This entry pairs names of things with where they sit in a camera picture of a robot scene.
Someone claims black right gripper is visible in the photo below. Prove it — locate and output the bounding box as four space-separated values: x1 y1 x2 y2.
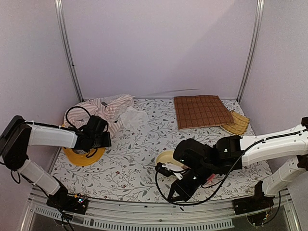
167 161 213 202

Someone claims pink striped pet tent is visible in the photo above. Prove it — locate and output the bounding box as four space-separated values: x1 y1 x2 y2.
63 94 149 137

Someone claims white tent pole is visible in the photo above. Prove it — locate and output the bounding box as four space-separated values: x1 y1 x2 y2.
139 88 204 97

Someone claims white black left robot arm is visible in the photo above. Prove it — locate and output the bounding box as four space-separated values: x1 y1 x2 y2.
0 115 111 209

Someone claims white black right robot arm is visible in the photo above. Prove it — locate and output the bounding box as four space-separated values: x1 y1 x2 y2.
167 117 308 210

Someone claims cream pet bowl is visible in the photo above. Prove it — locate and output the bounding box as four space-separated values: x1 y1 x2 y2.
155 150 184 168

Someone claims pink pet bowl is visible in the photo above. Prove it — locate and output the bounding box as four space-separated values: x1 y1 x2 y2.
201 174 215 189

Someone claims yellow double bowl holder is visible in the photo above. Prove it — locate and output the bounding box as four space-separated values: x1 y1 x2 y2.
62 137 105 167

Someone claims brown woven mat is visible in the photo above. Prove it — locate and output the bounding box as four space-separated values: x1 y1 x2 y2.
174 95 234 130

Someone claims yellow bamboo mat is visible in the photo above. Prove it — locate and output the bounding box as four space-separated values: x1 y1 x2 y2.
220 110 250 135

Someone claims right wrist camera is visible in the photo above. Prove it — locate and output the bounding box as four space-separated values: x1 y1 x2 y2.
155 162 186 180

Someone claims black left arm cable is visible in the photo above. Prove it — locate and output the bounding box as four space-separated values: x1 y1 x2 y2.
64 105 92 135

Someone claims aluminium front rail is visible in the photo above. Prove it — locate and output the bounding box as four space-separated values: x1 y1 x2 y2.
20 184 303 231

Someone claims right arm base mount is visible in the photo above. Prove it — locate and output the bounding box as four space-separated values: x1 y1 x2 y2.
232 181 274 215

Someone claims left aluminium frame post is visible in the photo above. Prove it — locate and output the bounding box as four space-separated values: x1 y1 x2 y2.
54 0 84 102

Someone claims aluminium frame post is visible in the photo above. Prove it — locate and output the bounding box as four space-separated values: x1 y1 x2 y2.
236 0 265 104
54 0 84 102

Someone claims right aluminium frame post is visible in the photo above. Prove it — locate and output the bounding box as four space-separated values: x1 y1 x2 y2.
236 0 265 104

